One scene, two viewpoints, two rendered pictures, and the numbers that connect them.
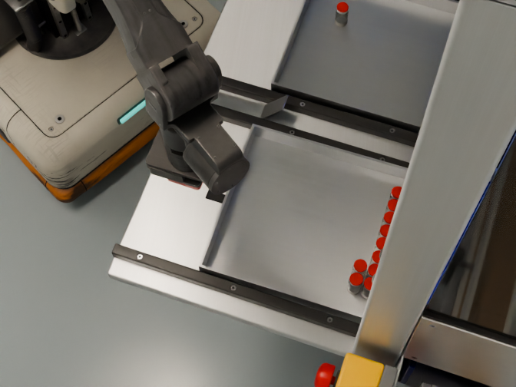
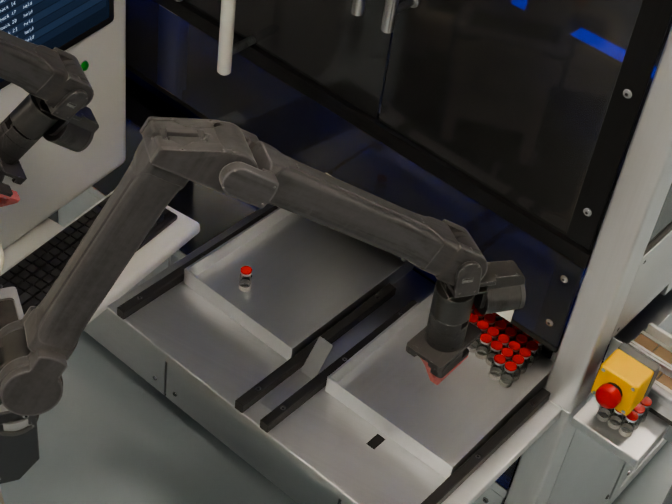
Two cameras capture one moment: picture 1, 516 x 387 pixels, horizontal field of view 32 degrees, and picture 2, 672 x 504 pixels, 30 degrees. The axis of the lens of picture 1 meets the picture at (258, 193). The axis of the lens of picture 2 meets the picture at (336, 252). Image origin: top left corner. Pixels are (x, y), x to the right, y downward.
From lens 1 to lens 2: 143 cm
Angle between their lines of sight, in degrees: 46
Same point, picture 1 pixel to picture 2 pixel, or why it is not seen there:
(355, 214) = not seen: hidden behind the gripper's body
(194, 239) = (412, 472)
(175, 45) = (446, 228)
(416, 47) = (300, 254)
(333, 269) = (483, 389)
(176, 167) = (457, 348)
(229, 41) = (214, 369)
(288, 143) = (351, 369)
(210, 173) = (517, 290)
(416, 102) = (353, 276)
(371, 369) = (620, 356)
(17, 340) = not seen: outside the picture
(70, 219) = not seen: outside the picture
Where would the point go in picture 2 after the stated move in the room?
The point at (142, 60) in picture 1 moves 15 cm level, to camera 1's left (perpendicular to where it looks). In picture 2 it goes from (451, 248) to (419, 323)
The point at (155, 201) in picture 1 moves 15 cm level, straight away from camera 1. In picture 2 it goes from (359, 487) to (264, 475)
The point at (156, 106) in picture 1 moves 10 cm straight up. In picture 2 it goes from (474, 274) to (488, 218)
